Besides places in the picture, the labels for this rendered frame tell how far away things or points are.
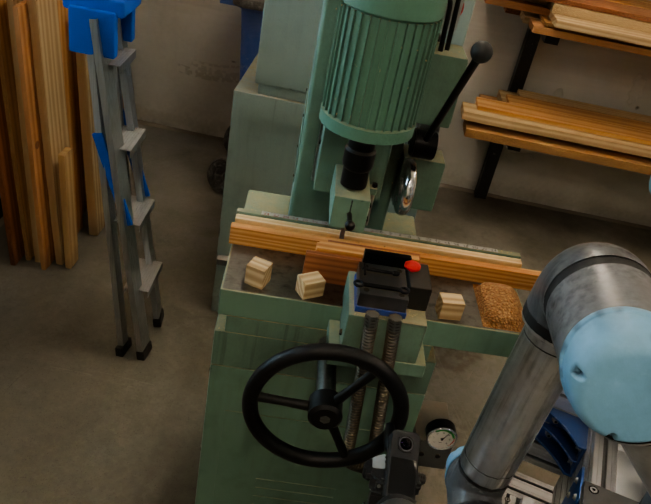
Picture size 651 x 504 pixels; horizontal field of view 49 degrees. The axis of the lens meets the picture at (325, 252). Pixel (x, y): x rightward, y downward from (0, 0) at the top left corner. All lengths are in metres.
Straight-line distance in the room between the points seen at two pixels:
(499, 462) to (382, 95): 0.61
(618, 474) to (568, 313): 0.80
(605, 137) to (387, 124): 2.28
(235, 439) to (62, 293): 1.34
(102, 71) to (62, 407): 1.02
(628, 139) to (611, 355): 2.83
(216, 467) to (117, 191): 0.88
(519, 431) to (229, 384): 0.71
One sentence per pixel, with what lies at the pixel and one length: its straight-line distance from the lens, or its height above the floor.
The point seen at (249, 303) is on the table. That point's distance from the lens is 1.35.
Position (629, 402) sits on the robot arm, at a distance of 0.72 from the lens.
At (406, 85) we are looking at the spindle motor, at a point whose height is 1.31.
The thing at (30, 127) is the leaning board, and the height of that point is 0.59.
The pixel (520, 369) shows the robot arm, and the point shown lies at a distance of 0.91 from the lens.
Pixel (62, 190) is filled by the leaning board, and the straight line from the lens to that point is 2.72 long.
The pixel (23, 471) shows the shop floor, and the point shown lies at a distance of 2.22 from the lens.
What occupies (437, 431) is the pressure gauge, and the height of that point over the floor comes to 0.68.
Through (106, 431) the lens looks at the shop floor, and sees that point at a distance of 2.29.
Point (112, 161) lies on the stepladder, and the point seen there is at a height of 0.72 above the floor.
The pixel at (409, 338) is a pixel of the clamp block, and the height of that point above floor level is 0.93.
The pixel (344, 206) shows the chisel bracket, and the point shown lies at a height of 1.05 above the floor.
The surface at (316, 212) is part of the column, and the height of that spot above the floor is 0.89.
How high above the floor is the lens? 1.71
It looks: 33 degrees down
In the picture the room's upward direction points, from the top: 12 degrees clockwise
